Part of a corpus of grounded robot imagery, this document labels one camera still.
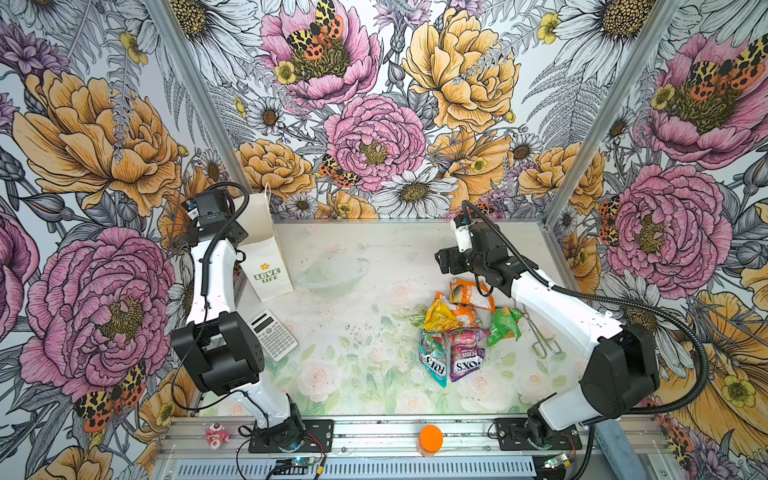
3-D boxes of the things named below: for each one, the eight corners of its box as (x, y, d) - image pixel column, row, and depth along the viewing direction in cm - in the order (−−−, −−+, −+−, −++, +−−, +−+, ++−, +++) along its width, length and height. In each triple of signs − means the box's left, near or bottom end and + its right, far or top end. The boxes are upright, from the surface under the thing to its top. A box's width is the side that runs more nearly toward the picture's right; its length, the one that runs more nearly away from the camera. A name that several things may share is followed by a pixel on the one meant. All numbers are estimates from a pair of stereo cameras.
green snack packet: (486, 345, 90) (494, 332, 84) (491, 317, 96) (498, 303, 90) (511, 353, 89) (520, 341, 82) (514, 324, 95) (523, 311, 89)
